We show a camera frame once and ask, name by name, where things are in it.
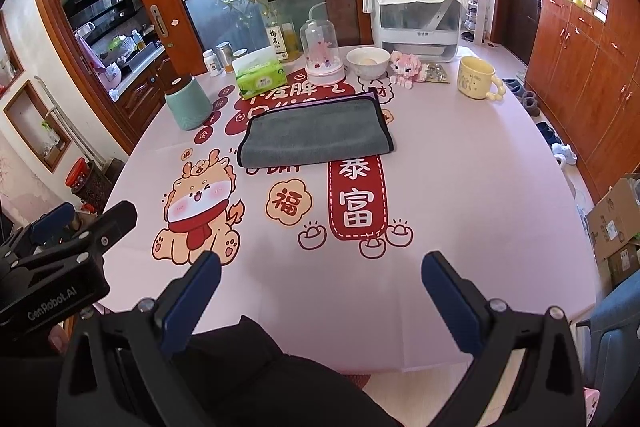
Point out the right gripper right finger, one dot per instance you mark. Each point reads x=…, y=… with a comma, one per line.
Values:
x=548, y=390

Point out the teal cylindrical canister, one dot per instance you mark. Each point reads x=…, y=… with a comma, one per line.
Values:
x=188, y=102

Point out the red stool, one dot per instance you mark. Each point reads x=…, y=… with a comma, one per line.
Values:
x=78, y=175

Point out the glass dome pink figurine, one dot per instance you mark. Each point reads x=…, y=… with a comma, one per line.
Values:
x=323, y=64

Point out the white pill bottle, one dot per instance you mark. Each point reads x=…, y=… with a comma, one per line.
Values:
x=211, y=62

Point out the grey folded towel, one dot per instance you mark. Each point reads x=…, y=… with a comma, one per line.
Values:
x=348, y=127

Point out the blue chair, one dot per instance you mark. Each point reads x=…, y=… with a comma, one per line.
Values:
x=610, y=354

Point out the wooden cabinet right side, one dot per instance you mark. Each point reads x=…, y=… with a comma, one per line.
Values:
x=585, y=72

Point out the white ceramic bowl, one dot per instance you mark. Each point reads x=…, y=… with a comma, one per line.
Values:
x=368, y=62

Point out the green tissue pack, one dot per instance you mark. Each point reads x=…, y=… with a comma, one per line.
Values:
x=258, y=72

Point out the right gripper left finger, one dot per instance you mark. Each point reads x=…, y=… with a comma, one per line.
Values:
x=118, y=370

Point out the person's left hand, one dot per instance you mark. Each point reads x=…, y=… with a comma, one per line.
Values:
x=59, y=339

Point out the yellow beaded-handle mug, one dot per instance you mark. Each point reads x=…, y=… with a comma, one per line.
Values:
x=478, y=80

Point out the pink plush toy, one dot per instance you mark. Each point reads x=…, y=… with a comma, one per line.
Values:
x=407, y=70

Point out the glass bottle white label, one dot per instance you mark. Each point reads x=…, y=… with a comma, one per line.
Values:
x=275, y=34

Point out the white appliance with cloth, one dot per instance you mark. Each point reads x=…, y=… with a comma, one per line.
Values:
x=428, y=29

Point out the pink printed tablecloth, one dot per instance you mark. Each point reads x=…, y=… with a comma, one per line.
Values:
x=327, y=258

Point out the metal tin jar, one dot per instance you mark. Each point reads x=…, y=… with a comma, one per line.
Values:
x=225, y=55

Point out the cardboard box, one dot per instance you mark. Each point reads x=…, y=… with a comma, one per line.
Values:
x=614, y=225

